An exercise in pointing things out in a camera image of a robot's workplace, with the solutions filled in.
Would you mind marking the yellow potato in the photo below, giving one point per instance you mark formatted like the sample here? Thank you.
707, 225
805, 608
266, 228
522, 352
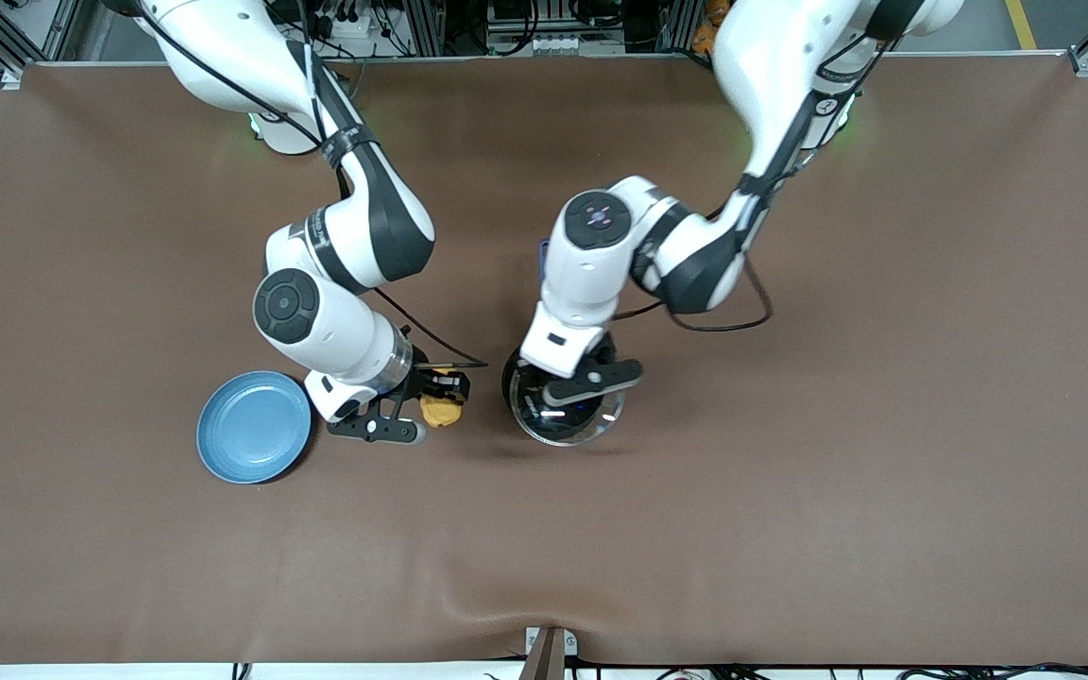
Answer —
440, 414

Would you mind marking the glass lid with blue knob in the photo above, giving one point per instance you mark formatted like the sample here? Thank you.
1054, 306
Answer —
582, 425

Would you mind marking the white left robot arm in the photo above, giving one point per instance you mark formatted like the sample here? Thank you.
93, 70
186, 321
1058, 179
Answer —
591, 283

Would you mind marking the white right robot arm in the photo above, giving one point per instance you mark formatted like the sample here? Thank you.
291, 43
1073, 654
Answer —
336, 331

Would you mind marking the blue round plate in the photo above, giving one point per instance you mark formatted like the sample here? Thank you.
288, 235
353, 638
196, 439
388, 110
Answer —
253, 427

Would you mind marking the brown table cover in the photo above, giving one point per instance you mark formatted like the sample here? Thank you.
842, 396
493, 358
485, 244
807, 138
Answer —
790, 519

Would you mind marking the white power strip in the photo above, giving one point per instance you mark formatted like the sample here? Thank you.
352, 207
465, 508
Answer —
558, 43

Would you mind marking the bag of orange snacks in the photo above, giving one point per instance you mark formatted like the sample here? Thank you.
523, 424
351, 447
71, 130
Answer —
706, 38

